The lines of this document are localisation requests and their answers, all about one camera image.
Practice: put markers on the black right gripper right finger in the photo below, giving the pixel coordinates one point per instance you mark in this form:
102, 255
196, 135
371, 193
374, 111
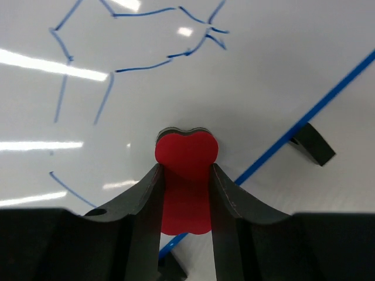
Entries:
233, 212

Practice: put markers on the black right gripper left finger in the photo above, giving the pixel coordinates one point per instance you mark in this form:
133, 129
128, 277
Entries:
138, 214

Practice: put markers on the red whiteboard eraser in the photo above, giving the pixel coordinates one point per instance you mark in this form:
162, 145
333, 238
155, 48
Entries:
186, 157

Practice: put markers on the blue framed whiteboard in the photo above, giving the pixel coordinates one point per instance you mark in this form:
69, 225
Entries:
86, 86

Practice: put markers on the left whiteboard stand foot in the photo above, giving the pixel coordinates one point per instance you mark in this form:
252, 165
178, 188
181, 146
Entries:
169, 269

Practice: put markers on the whiteboard stand foot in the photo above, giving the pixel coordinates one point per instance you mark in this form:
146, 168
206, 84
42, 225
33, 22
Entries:
169, 269
312, 145

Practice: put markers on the right whiteboard stand foot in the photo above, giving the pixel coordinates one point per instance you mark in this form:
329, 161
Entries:
312, 145

